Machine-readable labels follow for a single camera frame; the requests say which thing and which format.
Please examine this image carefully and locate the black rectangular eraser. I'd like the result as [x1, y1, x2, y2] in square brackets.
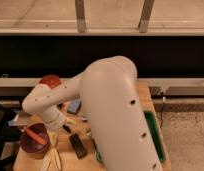
[69, 134, 87, 159]

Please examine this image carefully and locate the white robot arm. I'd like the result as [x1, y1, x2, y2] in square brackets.
[22, 56, 163, 171]

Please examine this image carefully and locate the orange bowl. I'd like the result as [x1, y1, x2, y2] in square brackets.
[40, 75, 61, 89]

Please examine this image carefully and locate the green plastic tray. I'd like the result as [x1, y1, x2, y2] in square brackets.
[144, 111, 166, 163]

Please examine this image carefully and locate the red stick in bowl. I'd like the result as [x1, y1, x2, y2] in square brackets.
[25, 128, 47, 145]

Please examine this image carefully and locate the yellow banana peel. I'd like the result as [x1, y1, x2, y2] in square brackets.
[40, 132, 62, 171]

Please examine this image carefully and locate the purple bowl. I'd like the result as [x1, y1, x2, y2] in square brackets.
[20, 123, 50, 154]

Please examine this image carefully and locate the black chair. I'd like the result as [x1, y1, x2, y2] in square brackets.
[0, 104, 21, 171]

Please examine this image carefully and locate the black handled brush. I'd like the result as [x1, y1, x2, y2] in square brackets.
[62, 125, 72, 134]

